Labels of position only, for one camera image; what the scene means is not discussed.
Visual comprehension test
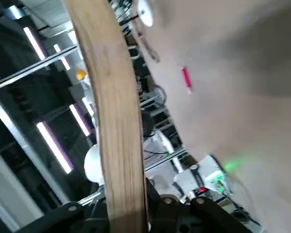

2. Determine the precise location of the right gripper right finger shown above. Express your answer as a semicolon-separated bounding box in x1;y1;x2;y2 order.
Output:
145;178;253;233

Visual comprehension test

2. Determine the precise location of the pink highlighter pen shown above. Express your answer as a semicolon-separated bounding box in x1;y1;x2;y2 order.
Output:
180;66;194;96

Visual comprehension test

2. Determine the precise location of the ceiling light tube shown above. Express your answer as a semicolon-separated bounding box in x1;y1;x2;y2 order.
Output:
53;44;71;71
69;103;92;135
35;121;75;175
22;26;46;61

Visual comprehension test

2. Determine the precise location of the white desk lamp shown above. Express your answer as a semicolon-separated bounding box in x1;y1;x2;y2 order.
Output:
136;0;154;28

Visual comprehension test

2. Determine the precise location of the aluminium frame post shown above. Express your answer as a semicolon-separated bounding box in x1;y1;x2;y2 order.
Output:
0;45;79;92

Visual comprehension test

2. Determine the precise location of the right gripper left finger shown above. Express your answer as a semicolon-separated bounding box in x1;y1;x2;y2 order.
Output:
14;190;112;233

